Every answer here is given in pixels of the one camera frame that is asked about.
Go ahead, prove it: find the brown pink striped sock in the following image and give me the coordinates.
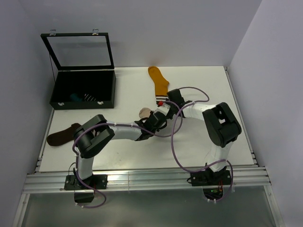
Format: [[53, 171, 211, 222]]
[[46, 123, 81, 147]]

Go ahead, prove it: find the aluminium mounting rail frame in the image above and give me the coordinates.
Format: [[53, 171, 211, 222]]
[[11, 67, 285, 227]]

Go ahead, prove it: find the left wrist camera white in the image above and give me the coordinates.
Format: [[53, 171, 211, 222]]
[[154, 101, 170, 116]]

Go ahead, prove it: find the black glass-lid display box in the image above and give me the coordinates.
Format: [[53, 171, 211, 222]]
[[40, 29, 116, 110]]

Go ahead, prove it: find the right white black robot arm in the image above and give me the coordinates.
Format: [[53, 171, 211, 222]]
[[167, 89, 242, 188]]

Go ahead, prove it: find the black white striped ankle sock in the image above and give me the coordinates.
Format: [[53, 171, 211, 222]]
[[83, 94, 97, 102]]

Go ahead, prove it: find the beige red reindeer sock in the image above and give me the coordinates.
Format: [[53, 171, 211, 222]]
[[139, 107, 153, 119]]

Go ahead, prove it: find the mustard yellow striped sock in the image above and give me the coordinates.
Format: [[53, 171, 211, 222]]
[[148, 66, 169, 104]]

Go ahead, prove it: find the teal sock with red heel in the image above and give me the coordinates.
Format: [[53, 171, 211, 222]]
[[70, 93, 83, 102]]

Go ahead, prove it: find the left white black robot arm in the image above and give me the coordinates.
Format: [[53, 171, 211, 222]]
[[64, 111, 171, 191]]

